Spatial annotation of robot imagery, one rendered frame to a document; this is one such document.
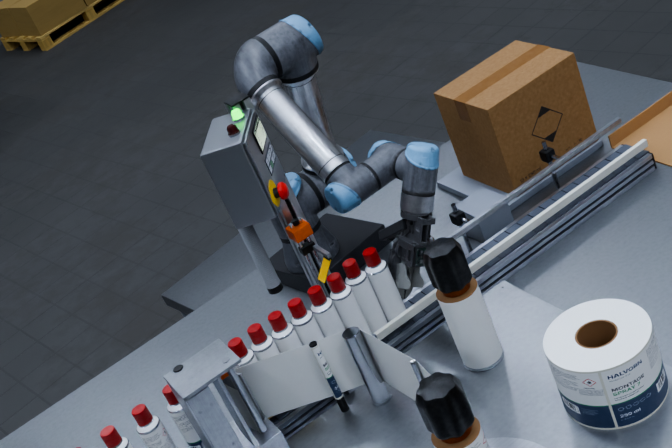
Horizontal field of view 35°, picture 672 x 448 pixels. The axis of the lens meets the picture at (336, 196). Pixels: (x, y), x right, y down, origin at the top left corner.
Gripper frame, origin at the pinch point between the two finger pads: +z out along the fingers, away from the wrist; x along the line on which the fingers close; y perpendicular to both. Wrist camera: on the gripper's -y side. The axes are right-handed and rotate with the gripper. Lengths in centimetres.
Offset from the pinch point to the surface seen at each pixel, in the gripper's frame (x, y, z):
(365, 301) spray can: -11.4, 2.2, 0.3
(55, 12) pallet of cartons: 117, -728, 12
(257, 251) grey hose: -34.0, -8.2, -10.1
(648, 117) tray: 83, -12, -38
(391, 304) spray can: -4.9, 3.1, 1.4
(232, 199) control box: -43.4, -2.6, -23.9
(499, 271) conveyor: 23.4, 5.5, -4.7
